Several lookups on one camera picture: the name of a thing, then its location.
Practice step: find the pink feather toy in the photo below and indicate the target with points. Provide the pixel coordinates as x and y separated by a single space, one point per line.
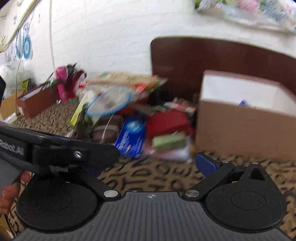
61 76

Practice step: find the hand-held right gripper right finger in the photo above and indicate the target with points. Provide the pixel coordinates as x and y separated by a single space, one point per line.
205 162

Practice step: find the floral plastic bag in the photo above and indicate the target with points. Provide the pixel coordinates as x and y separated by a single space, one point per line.
242 9

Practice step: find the small green box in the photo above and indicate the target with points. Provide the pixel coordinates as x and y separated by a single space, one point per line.
168 141

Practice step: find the blue wall sticker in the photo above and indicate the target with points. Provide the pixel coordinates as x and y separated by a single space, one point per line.
25 46

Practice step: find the brown wooden headboard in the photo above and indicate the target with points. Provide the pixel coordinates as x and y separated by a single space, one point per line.
180 64

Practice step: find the white plastic bag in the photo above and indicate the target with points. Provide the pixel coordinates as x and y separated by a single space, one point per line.
11 76

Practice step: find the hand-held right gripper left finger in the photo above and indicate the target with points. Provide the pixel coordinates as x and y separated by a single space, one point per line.
103 186

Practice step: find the blue rimmed round sieve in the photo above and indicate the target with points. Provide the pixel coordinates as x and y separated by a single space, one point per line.
108 102

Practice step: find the yellow green packet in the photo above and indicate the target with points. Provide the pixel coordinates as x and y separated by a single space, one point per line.
77 111

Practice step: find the white soft packet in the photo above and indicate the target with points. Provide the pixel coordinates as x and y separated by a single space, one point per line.
175 154

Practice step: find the letter print cloth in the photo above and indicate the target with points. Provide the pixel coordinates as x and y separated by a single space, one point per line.
150 171

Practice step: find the yellow edged wall frame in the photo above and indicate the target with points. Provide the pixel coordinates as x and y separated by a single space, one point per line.
9 23

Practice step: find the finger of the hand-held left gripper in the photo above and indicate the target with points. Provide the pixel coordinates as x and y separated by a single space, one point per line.
34 138
92 157

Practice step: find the small blue box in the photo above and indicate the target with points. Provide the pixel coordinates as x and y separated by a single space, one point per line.
243 102

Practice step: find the brown striped football toy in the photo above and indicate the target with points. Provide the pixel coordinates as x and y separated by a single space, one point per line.
111 129

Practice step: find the cardboard box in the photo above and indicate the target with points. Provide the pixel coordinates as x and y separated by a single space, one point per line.
231 127

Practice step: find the person's left hand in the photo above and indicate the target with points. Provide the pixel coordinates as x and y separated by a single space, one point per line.
9 197

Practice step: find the reddish brown long box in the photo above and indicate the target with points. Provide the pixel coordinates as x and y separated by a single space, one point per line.
37 104

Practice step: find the tan snack packet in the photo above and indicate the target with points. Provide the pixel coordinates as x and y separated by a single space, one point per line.
124 78

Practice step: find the open cardboard carton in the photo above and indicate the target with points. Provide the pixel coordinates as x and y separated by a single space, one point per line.
9 104

